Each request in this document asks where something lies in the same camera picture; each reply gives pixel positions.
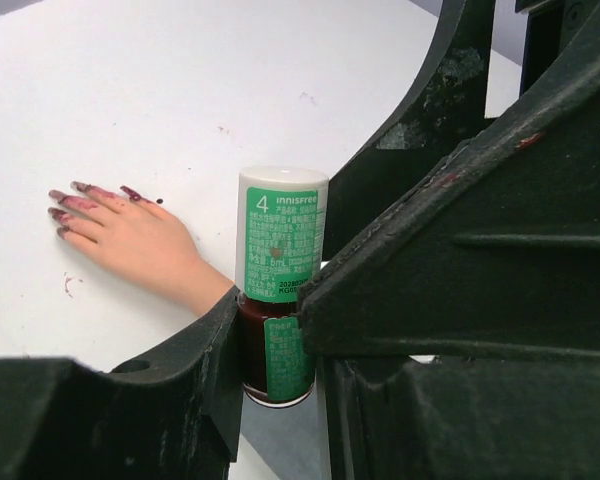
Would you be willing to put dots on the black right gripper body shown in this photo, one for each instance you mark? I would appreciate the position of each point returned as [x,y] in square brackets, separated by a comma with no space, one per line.
[562,48]

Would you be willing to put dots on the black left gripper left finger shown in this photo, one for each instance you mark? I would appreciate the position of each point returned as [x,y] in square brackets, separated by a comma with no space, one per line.
[173,412]

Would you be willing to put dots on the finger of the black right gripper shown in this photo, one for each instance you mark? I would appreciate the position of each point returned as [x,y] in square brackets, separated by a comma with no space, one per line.
[496,254]
[444,106]

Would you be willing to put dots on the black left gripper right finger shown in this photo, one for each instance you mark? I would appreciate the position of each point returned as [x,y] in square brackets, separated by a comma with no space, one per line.
[392,417]

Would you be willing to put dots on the nail polish bottle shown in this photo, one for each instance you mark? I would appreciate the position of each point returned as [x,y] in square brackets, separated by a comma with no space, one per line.
[277,371]

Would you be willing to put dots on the mannequin hand with painted nails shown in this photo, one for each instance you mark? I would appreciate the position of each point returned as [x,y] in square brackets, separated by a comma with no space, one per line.
[140,242]

